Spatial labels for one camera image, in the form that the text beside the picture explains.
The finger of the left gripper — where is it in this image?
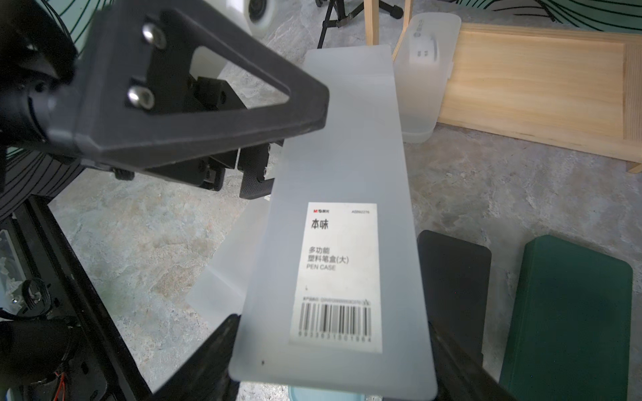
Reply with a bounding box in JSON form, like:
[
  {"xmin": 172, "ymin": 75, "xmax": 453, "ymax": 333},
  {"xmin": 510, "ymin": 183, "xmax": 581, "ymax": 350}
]
[
  {"xmin": 146, "ymin": 77, "xmax": 274, "ymax": 200},
  {"xmin": 47, "ymin": 1, "xmax": 329, "ymax": 170}
]

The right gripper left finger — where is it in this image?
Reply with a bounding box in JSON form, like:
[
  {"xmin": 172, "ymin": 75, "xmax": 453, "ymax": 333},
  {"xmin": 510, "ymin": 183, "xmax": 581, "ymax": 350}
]
[{"xmin": 150, "ymin": 314, "xmax": 241, "ymax": 400}]

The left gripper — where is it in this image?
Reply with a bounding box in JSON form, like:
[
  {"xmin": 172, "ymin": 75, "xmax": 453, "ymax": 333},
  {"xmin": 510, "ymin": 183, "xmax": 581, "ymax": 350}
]
[{"xmin": 1, "ymin": 1, "xmax": 100, "ymax": 165}]

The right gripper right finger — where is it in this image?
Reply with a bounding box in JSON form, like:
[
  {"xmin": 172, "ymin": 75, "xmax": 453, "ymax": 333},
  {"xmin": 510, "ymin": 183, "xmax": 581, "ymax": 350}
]
[{"xmin": 429, "ymin": 322, "xmax": 516, "ymax": 401}]

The black pencil case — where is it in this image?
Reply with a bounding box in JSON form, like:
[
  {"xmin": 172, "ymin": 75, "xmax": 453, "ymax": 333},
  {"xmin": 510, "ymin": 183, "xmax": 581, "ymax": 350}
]
[{"xmin": 417, "ymin": 230, "xmax": 492, "ymax": 364}]

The dark green pencil case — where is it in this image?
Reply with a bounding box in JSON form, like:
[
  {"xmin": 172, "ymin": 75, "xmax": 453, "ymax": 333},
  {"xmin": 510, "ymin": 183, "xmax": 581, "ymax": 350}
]
[{"xmin": 500, "ymin": 236, "xmax": 633, "ymax": 400}]

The translucent case with barcode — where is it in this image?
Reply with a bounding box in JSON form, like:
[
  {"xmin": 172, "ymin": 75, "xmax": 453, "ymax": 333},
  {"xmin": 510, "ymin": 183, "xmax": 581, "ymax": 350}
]
[{"xmin": 229, "ymin": 45, "xmax": 437, "ymax": 400}]

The translucent rectangular pencil case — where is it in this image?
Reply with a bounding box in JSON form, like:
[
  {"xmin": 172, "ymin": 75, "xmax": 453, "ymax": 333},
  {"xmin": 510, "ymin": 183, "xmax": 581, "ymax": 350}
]
[{"xmin": 187, "ymin": 196, "xmax": 270, "ymax": 329}]

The light blue pencil case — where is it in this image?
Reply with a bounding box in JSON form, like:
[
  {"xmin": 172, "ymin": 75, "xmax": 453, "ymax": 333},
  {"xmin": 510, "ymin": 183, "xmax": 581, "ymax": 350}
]
[{"xmin": 289, "ymin": 386, "xmax": 365, "ymax": 401}]

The rounded translucent pencil case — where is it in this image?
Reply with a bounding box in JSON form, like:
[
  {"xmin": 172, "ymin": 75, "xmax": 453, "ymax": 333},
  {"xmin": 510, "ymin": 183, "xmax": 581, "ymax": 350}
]
[{"xmin": 394, "ymin": 13, "xmax": 461, "ymax": 144}]

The wooden two-tier shelf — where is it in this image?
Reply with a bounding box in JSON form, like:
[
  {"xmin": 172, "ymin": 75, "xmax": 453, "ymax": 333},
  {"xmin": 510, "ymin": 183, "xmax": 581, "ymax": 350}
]
[{"xmin": 393, "ymin": 2, "xmax": 641, "ymax": 172}]

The black mini tripod stand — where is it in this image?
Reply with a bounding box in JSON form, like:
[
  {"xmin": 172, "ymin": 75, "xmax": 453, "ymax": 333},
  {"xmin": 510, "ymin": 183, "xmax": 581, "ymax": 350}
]
[{"xmin": 315, "ymin": 0, "xmax": 404, "ymax": 36}]

